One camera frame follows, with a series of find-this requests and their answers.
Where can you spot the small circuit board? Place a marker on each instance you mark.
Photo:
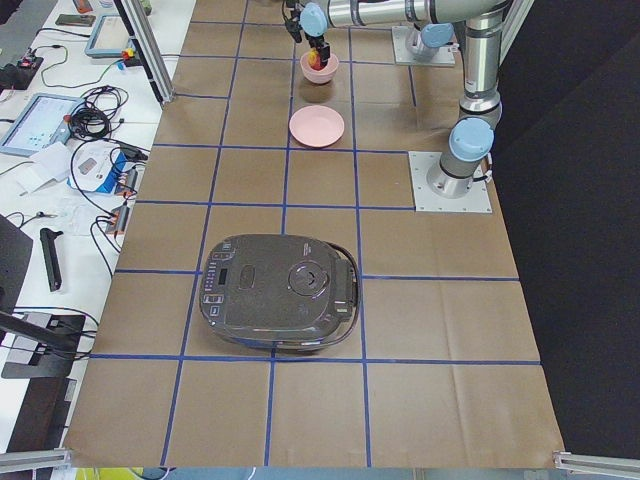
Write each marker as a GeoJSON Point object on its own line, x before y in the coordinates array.
{"type": "Point", "coordinates": [30, 61]}

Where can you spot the teach pendant tablet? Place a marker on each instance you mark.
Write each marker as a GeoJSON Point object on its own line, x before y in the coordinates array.
{"type": "Point", "coordinates": [109, 38]}
{"type": "Point", "coordinates": [43, 122]}

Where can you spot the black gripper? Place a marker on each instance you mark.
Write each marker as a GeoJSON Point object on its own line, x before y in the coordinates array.
{"type": "Point", "coordinates": [317, 43]}

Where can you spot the white paper sheets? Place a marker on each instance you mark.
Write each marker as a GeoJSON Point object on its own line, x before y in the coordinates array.
{"type": "Point", "coordinates": [50, 164]}

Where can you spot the bottom left aluminium profile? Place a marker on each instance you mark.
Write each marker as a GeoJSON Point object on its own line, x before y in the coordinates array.
{"type": "Point", "coordinates": [35, 460]}

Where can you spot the bottom right aluminium profile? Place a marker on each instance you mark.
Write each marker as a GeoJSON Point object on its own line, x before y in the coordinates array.
{"type": "Point", "coordinates": [597, 465]}

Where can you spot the black monitor stand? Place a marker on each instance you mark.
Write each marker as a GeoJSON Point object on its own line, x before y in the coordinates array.
{"type": "Point", "coordinates": [45, 345]}

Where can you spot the near teach pendant tablet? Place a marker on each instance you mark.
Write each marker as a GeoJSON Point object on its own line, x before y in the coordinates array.
{"type": "Point", "coordinates": [43, 122]}

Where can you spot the black smartphone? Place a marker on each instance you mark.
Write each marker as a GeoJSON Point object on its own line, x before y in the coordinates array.
{"type": "Point", "coordinates": [75, 20]}

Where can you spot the blue white box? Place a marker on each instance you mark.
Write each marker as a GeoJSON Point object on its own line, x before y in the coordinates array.
{"type": "Point", "coordinates": [97, 166]}

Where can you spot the red yellow apple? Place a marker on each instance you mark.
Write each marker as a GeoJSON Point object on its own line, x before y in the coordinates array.
{"type": "Point", "coordinates": [314, 60]}

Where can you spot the aluminium frame post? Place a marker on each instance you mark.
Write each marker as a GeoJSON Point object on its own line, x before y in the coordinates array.
{"type": "Point", "coordinates": [140, 33]}

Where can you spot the pink bowl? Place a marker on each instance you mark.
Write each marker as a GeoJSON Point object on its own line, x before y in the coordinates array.
{"type": "Point", "coordinates": [319, 76]}

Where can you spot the pink plate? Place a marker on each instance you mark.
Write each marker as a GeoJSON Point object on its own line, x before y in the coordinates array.
{"type": "Point", "coordinates": [316, 126]}

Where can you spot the aluminium profile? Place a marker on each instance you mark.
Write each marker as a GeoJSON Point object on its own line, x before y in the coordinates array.
{"type": "Point", "coordinates": [35, 460]}
{"type": "Point", "coordinates": [597, 465]}

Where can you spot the far teach pendant tablet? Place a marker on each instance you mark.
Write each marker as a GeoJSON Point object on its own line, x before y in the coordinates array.
{"type": "Point", "coordinates": [109, 38]}

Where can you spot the black bar tool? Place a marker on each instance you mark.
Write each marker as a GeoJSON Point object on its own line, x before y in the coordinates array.
{"type": "Point", "coordinates": [47, 239]}

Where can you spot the dark grey rice cooker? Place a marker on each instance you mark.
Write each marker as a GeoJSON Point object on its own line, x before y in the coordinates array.
{"type": "Point", "coordinates": [283, 292]}

